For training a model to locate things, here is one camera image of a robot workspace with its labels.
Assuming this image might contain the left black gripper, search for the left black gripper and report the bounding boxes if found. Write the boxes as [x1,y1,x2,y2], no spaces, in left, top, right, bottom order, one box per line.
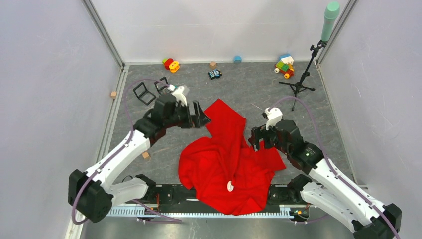
[164,100,211,128]

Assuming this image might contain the red t-shirt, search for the red t-shirt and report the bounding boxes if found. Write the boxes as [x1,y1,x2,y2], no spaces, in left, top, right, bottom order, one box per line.
[178,99,286,216]

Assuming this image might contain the round orange brooch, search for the round orange brooch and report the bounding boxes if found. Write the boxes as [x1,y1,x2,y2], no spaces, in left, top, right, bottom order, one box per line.
[227,181,234,192]

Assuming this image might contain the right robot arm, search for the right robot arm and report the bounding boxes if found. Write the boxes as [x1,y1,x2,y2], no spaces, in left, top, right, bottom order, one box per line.
[248,119,402,239]

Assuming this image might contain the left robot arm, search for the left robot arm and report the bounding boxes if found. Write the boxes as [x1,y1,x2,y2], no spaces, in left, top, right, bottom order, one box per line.
[68,94,211,225]

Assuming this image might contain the black display case right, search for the black display case right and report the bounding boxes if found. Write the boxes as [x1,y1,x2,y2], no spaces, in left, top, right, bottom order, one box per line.
[154,77,170,95]

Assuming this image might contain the black display case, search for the black display case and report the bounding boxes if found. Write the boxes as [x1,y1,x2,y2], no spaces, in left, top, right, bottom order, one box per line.
[132,82,156,106]
[154,77,170,95]

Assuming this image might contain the brown wooden cube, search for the brown wooden cube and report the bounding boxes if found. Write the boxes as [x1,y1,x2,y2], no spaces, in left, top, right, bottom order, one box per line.
[209,61,217,69]

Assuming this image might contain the red yellow green toy blocks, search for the red yellow green toy blocks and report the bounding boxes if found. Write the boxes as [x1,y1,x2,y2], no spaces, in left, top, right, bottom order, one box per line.
[162,58,180,73]

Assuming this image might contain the black display case left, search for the black display case left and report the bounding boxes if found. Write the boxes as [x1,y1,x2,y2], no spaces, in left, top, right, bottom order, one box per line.
[132,82,156,106]

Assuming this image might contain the tan cube on floor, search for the tan cube on floor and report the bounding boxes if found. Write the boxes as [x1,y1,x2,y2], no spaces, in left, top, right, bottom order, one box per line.
[142,152,151,160]

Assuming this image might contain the blue cylinder block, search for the blue cylinder block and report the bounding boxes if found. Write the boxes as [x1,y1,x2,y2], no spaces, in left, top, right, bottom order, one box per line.
[232,55,242,64]

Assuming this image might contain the colourful brick toy car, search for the colourful brick toy car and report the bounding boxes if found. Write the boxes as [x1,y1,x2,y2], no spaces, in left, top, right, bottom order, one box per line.
[273,53,294,79]

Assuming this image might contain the green microphone on tripod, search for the green microphone on tripod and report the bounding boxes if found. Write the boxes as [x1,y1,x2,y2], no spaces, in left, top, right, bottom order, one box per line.
[279,1,340,97]

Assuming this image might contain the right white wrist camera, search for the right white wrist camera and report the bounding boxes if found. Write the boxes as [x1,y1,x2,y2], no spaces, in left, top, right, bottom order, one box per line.
[263,107,283,130]

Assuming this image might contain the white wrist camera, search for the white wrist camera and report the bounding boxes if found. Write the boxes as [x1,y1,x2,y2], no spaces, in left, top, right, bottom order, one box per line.
[263,107,283,130]
[167,84,190,106]

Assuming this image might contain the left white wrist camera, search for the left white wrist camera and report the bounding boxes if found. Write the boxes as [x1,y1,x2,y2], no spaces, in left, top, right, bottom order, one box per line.
[167,84,190,106]

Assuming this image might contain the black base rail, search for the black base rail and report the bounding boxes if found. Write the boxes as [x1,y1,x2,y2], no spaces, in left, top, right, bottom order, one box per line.
[139,184,311,216]

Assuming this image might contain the tan wooden cube on rail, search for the tan wooden cube on rail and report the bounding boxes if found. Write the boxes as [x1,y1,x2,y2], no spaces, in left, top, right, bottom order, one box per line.
[110,91,117,99]

